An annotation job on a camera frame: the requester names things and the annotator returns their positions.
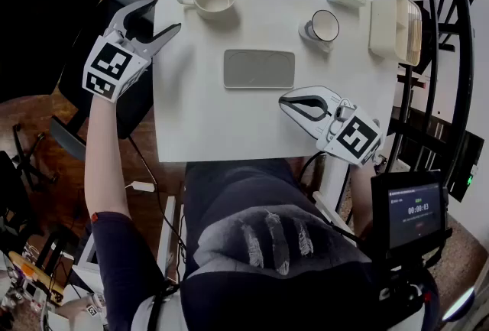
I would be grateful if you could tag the white round glowing device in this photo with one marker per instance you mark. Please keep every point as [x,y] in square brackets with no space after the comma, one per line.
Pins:
[458,304]

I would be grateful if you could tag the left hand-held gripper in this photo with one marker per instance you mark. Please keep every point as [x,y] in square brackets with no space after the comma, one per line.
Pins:
[111,65]

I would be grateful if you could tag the person's left forearm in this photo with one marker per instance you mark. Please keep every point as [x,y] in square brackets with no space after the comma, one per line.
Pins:
[103,153]

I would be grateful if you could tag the cream plastic storage basket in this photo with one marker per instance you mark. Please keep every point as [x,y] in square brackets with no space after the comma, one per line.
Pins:
[386,27]

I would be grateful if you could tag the white cup with black rim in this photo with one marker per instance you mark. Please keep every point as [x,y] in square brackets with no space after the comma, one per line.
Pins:
[324,25]

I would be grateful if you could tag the white table leg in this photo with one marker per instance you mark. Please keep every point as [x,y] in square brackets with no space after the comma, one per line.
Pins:
[332,184]
[167,237]

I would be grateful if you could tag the white flat panel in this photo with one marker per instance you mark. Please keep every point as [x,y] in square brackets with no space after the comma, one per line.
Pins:
[89,264]

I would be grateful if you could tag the black chest mount rig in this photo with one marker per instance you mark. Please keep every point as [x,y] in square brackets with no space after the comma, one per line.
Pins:
[405,283]

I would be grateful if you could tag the person's right forearm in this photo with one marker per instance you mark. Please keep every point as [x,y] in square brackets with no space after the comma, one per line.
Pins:
[361,199]

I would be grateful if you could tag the black office chair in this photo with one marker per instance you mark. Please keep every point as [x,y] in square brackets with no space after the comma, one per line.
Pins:
[38,16]

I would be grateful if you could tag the white power adapter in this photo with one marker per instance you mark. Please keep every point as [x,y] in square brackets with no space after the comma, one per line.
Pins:
[142,186]

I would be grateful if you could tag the black metal railing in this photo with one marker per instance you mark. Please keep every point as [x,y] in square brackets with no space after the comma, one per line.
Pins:
[464,54]

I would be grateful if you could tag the yellow wooden board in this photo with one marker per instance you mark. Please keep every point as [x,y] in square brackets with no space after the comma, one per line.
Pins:
[34,276]

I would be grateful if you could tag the black metal stand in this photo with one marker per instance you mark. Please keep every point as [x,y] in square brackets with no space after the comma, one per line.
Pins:
[57,249]

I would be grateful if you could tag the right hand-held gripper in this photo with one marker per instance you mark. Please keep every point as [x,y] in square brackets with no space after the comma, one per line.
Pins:
[353,138]

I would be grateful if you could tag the dark feather print t-shirt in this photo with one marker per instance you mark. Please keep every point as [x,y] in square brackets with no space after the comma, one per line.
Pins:
[248,283]

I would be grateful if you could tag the black chest monitor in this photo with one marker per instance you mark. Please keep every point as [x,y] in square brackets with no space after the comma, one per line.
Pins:
[416,211]

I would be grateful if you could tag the black box with green light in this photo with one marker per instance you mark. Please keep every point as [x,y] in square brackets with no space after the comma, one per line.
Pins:
[464,165]

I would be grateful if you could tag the grey two-slot coaster tray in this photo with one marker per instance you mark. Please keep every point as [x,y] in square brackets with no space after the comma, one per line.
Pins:
[260,69]

